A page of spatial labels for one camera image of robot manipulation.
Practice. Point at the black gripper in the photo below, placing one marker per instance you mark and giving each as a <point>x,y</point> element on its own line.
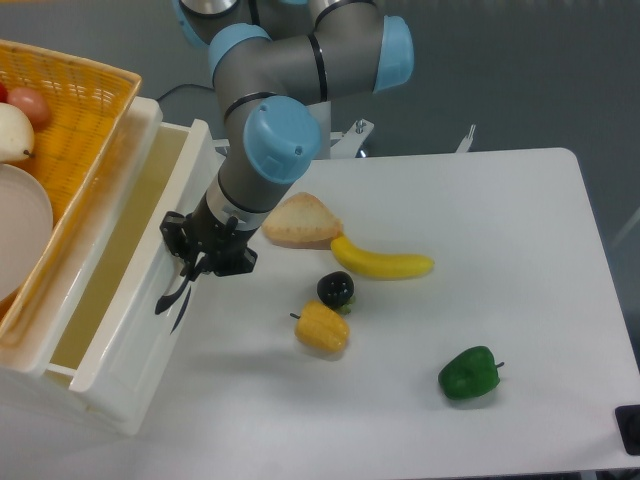
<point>207,244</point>

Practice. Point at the white drawer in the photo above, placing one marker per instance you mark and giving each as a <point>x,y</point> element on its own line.
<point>110,359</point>
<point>178,168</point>

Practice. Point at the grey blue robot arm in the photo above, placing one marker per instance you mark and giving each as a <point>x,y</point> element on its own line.
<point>269,62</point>

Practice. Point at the white drawer cabinet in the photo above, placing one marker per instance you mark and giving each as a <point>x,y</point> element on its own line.
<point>26,350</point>

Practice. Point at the bread slice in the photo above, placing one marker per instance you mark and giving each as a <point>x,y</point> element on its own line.
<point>302,221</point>

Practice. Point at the yellow bell pepper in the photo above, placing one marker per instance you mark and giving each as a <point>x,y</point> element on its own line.
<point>319,327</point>

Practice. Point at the dark purple mangosteen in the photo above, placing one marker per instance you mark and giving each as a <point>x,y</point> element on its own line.
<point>336,291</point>

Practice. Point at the white plate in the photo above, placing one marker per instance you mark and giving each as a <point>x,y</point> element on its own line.
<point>26,226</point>

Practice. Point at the orange woven basket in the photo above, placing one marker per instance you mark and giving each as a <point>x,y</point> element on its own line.
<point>88,101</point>

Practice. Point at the yellow banana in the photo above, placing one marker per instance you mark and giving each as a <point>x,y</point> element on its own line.
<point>376,265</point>

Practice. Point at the white pear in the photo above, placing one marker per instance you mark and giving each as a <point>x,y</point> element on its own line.
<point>17,135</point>

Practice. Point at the red apple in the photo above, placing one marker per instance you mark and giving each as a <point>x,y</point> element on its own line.
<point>32,103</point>

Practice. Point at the green bell pepper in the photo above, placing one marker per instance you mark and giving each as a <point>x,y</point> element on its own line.
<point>471,374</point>

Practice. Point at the black corner object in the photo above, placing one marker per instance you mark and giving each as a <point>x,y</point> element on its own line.
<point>628,420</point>

